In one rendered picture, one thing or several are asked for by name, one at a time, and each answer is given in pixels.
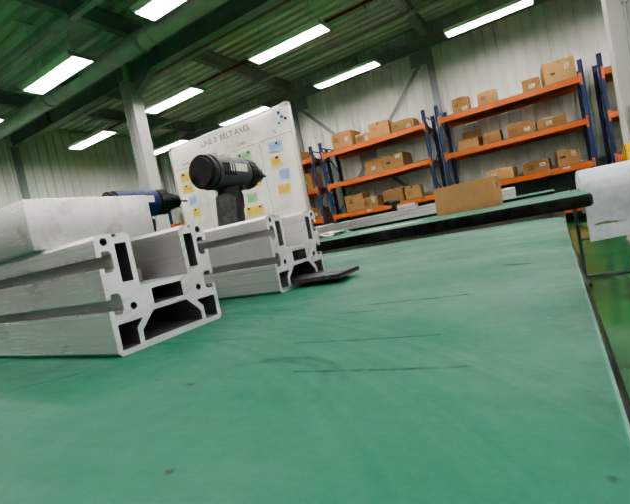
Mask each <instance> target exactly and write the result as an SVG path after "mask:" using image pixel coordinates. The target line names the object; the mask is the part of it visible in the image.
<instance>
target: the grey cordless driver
mask: <svg viewBox="0 0 630 504"><path fill-rule="evenodd" d="M189 177H190V180H191V182H192V184H193V185H194V186H195V187H196V188H198V189H201V190H209V191H218V195H217V197H215V201H216V210H217V220H218V227H220V226H224V225H228V224H233V223H237V222H241V221H245V220H246V219H245V211H244V208H245V203H244V194H243V193H242V190H250V189H252V188H254V187H255V186H256V185H257V183H259V182H261V181H262V180H263V177H264V178H265V177H266V174H263V171H262V170H261V169H260V168H259V167H258V166H257V165H256V163H254V162H253V161H252V160H247V159H243V158H237V157H228V156H220V155H212V154H205V155H204V154H200V155H197V156H196V157H194V158H193V160H192V161H191V163H190V166H189Z"/></svg>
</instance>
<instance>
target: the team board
mask: <svg viewBox="0 0 630 504"><path fill-rule="evenodd" d="M168 151H169V155H170V160H171V164H172V169H173V174H174V178H175V183H176V187H177V192H178V196H179V197H180V199H188V202H181V205H180V206H181V211H182V215H183V220H184V225H190V224H198V223H200V224H201V225H202V226H203V230H207V229H212V228H216V227H218V220H217V210H216V201H215V197H217V195H218V191H209V190H201V189H198V188H196V187H195V186H194V185H193V184H192V182H191V180H190V177H189V166H190V163H191V161H192V160H193V158H194V157H196V156H197V155H200V154H204V155H205V154H212V155H220V156H228V157H237V158H243V159H247V160H252V161H253V162H254V163H256V165H257V166H258V167H259V168H260V169H261V170H262V171H263V174H266V177H265V178H264V177H263V180H262V181H261V182H259V183H257V185H256V186H255V187H254V188H252V189H250V190H242V193H243V194H244V203H245V208H244V211H245V219H246V220H249V219H254V218H258V217H262V216H266V215H274V214H279V215H280V216H284V215H288V214H293V213H297V212H301V211H308V210H311V207H310V202H309V197H308V191H307V186H306V181H305V176H304V171H303V166H302V161H301V156H300V151H299V146H298V141H297V136H296V131H295V126H294V121H293V116H292V111H291V105H290V102H287V101H286V102H282V103H280V104H279V105H276V106H274V107H271V108H269V109H266V110H264V111H261V112H259V113H256V114H254V115H251V116H249V117H246V118H244V119H241V120H239V121H236V122H234V123H231V124H229V125H226V126H224V127H221V128H219V129H216V130H214V131H211V132H209V133H206V134H204V135H201V136H199V137H197V138H194V139H192V140H189V141H187V142H184V143H182V144H179V145H177V146H174V147H171V148H169V149H168Z"/></svg>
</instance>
